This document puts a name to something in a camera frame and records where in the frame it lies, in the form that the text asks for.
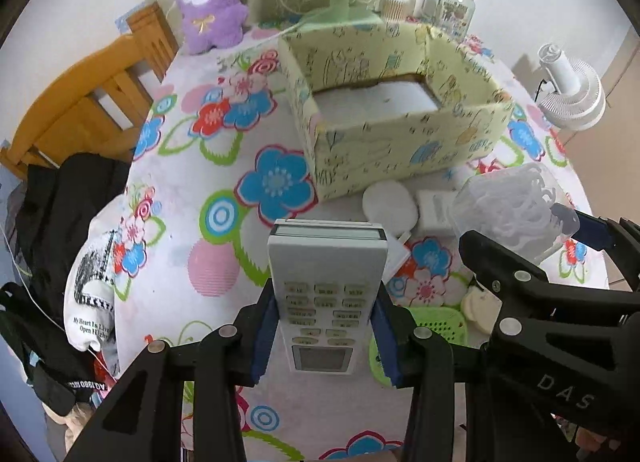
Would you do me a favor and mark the clear plastic container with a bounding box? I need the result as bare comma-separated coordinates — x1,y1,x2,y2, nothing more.
447,163,580,264

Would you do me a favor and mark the white power adapter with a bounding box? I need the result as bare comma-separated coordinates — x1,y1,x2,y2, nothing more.
416,189,457,237

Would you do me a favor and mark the white remote control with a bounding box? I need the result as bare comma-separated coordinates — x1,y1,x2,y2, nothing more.
268,218,388,374

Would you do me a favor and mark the white round puff case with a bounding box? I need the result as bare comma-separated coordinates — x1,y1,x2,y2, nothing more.
362,180,419,237

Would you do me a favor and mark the green perforated plastic case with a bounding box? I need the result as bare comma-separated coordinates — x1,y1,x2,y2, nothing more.
369,306,468,386

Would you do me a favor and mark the white card packet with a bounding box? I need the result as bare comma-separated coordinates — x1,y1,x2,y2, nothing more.
382,231,410,283

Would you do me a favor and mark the white printed tote bag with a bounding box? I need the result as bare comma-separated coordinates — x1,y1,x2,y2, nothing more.
63,230,119,375

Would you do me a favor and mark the white clip fan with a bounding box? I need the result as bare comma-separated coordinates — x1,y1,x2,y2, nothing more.
538,43,606,132

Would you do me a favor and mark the yellow patterned cardboard box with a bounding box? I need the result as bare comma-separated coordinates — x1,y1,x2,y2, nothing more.
278,22,513,201

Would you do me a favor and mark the black clothing pile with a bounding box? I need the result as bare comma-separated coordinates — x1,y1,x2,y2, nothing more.
1,153,130,416

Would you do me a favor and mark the floral tablecloth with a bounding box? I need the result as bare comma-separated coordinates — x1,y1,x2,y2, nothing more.
86,16,612,462

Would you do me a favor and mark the glass jar green lid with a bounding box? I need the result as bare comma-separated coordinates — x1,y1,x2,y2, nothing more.
422,0,475,43

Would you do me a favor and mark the cotton swab container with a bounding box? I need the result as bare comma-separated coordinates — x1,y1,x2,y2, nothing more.
378,0,411,21

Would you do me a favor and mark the wooden chair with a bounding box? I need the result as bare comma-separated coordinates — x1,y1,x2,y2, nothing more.
1,2,178,179

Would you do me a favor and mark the purple plush toy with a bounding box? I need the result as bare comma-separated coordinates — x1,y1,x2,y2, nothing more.
177,0,250,55

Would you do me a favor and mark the fan power cable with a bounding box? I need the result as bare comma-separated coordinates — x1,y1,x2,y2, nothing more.
214,11,334,61

